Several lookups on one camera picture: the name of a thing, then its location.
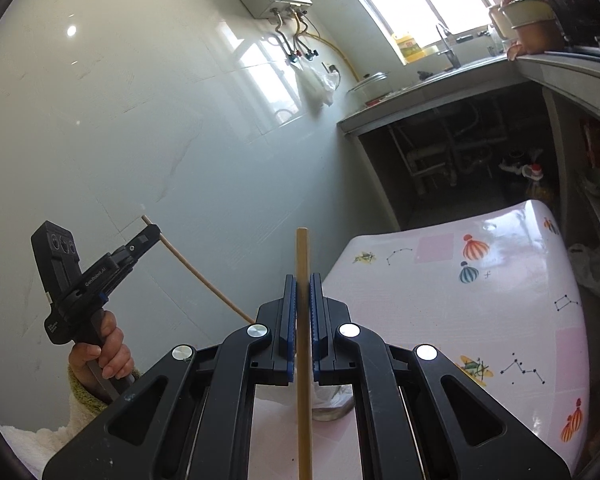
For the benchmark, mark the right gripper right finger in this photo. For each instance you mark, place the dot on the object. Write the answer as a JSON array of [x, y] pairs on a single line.
[[419, 416]]

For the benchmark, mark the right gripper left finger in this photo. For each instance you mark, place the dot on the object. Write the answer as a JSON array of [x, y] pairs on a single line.
[[189, 416]]

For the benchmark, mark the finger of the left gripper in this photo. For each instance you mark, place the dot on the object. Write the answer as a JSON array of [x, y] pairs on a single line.
[[137, 247]]

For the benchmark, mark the single bamboo chopstick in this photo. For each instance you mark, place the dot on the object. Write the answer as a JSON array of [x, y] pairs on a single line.
[[201, 278]]

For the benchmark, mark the bamboo chopstick one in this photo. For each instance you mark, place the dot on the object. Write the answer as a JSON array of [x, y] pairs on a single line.
[[304, 362]]

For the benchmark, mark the person left hand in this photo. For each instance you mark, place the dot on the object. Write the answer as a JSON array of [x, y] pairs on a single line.
[[113, 357]]

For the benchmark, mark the steel utensil holder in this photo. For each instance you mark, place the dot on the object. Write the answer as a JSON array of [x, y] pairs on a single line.
[[331, 403]]

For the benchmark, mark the white plastic bag liner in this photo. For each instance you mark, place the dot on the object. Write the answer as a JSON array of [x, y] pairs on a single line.
[[285, 395]]

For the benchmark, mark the pink floral tablecloth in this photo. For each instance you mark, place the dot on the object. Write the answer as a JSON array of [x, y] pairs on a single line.
[[496, 294]]

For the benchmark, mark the hanging white plastic bag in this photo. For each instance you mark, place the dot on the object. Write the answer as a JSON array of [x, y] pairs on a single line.
[[319, 84]]

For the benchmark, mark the glass pot lid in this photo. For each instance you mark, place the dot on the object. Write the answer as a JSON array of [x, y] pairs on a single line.
[[370, 90]]

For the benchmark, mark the yellow detergent bottle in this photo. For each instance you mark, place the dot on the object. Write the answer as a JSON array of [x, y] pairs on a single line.
[[410, 49]]

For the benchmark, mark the sink faucet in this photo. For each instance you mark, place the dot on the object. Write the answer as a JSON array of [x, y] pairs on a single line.
[[447, 50]]

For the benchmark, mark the brown clay pot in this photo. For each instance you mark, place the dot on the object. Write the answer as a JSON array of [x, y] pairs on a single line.
[[536, 26]]

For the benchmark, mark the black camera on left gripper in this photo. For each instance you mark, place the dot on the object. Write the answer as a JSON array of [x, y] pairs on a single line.
[[57, 259]]

